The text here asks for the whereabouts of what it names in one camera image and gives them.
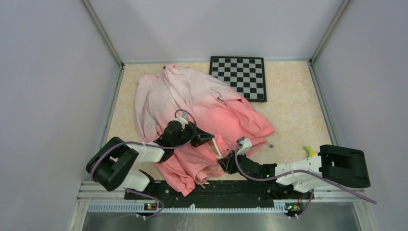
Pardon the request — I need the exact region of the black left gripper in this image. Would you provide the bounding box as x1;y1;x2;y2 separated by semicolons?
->
172;121;215;148

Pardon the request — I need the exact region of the pink zip-up jacket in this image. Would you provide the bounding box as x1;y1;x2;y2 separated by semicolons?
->
134;65;274;196

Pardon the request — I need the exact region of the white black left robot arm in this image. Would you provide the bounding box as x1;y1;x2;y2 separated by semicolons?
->
86;119;214;199

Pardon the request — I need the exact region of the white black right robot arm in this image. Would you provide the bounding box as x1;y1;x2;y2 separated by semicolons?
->
218;144;371;198

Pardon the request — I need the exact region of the black white checkerboard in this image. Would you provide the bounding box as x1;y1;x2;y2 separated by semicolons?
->
209;56;267;103

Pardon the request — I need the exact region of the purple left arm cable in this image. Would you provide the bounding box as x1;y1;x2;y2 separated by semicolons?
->
89;109;198;220

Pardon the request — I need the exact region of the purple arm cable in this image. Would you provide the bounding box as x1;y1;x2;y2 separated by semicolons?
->
234;138;377;219
89;109;198;220

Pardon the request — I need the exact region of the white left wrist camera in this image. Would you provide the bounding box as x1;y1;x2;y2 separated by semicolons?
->
175;116;189;129

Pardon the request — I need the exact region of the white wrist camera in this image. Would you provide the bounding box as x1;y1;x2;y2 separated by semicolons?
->
175;116;189;129
235;137;252;155

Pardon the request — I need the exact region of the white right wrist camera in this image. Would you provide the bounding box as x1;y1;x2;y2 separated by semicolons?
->
235;137;252;155

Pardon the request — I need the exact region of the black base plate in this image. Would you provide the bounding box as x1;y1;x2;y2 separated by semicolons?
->
145;180;311;208

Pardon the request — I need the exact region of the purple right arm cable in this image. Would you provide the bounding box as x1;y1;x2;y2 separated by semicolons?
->
234;138;377;219

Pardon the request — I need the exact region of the aluminium frame rail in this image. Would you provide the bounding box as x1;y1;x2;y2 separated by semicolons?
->
68;181;378;231

